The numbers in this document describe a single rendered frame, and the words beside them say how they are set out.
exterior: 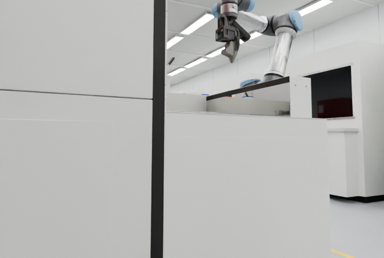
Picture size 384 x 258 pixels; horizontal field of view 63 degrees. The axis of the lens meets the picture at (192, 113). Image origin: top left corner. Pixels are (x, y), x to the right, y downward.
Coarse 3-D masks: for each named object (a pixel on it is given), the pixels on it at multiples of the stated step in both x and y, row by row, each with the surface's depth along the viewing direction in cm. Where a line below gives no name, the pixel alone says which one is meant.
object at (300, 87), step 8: (296, 80) 103; (304, 80) 104; (296, 88) 103; (304, 88) 104; (296, 96) 102; (304, 96) 104; (296, 104) 102; (304, 104) 104; (296, 112) 102; (304, 112) 103
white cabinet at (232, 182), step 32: (192, 128) 78; (224, 128) 82; (256, 128) 87; (288, 128) 92; (320, 128) 98; (192, 160) 77; (224, 160) 81; (256, 160) 85; (288, 160) 91; (320, 160) 97; (192, 192) 76; (224, 192) 80; (256, 192) 85; (288, 192) 90; (320, 192) 96; (192, 224) 76; (224, 224) 80; (256, 224) 84; (288, 224) 89; (320, 224) 95; (192, 256) 75; (224, 256) 79; (256, 256) 83; (288, 256) 88; (320, 256) 94
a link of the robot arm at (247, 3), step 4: (244, 0) 144; (248, 0) 146; (252, 0) 148; (240, 4) 145; (244, 4) 146; (248, 4) 147; (252, 4) 148; (240, 8) 148; (244, 8) 148; (248, 8) 148; (252, 8) 150
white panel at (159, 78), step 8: (160, 0) 54; (160, 8) 54; (160, 16) 54; (160, 24) 54; (160, 32) 54; (160, 40) 54; (160, 48) 54; (160, 56) 54; (160, 64) 54; (160, 72) 53; (160, 80) 53; (160, 88) 53; (160, 96) 53
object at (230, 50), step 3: (231, 42) 139; (234, 42) 139; (231, 45) 138; (234, 45) 139; (228, 48) 138; (231, 48) 138; (234, 48) 139; (228, 51) 138; (231, 51) 138; (234, 51) 138; (237, 51) 139; (231, 54) 138; (234, 54) 139; (234, 57) 139; (231, 60) 140
